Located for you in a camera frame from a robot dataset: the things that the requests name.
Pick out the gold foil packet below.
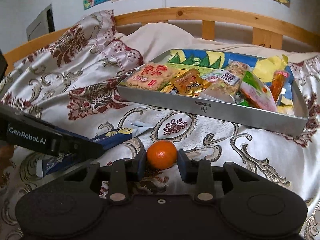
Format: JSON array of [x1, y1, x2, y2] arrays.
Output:
[[169, 67, 210, 98]]

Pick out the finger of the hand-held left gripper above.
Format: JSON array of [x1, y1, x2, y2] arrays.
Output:
[[59, 132, 105, 160], [53, 126, 90, 141]]

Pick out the printed satin blanket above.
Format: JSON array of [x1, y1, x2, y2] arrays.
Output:
[[0, 9, 320, 240]]

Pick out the clear mixed nut packet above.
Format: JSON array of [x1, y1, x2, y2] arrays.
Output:
[[208, 60, 251, 98]]

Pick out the wooden bed headboard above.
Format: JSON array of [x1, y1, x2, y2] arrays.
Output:
[[4, 6, 320, 68]]

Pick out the green pink snack packet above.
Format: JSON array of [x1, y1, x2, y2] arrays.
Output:
[[238, 71, 278, 112]]

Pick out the orange tangerine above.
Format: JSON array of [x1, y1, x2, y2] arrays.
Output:
[[146, 140, 177, 170]]

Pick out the rice cracker packet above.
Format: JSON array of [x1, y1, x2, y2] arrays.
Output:
[[126, 62, 180, 92]]

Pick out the cream pillow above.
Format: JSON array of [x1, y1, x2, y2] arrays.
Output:
[[119, 22, 320, 63]]

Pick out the grey window frame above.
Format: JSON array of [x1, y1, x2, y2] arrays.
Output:
[[26, 3, 55, 41]]

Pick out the grey metal tray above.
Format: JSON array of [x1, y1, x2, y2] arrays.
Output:
[[117, 48, 310, 137]]

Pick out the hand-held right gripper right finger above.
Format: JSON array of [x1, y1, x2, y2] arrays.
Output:
[[176, 150, 259, 203]]

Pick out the orange snack packet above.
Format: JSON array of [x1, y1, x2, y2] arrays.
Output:
[[271, 69, 292, 102]]

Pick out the colourful drawing sheet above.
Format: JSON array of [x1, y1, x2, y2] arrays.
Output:
[[140, 49, 295, 113]]

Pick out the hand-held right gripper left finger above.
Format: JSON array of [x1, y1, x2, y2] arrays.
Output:
[[64, 149, 147, 203]]

